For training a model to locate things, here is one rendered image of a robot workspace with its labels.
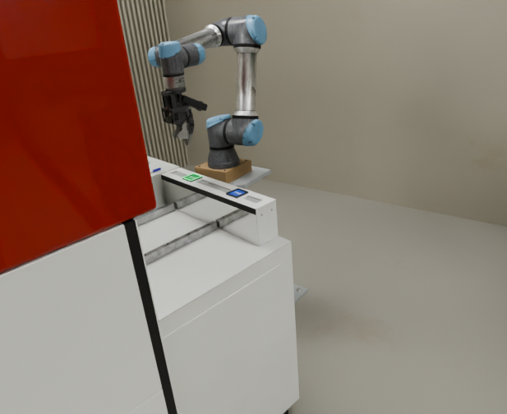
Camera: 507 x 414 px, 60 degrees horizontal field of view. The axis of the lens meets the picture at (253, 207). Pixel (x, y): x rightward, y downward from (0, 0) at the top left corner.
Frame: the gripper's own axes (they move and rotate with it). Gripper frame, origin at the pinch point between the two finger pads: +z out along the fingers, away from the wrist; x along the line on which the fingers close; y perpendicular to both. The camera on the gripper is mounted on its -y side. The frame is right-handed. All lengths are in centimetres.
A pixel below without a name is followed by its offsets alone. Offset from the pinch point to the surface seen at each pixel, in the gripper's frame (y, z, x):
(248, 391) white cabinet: 22, 77, 46
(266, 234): 1.6, 25.7, 39.9
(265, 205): 0.9, 15.3, 40.0
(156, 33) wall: -152, -27, -249
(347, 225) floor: -152, 110, -34
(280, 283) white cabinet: 3, 42, 46
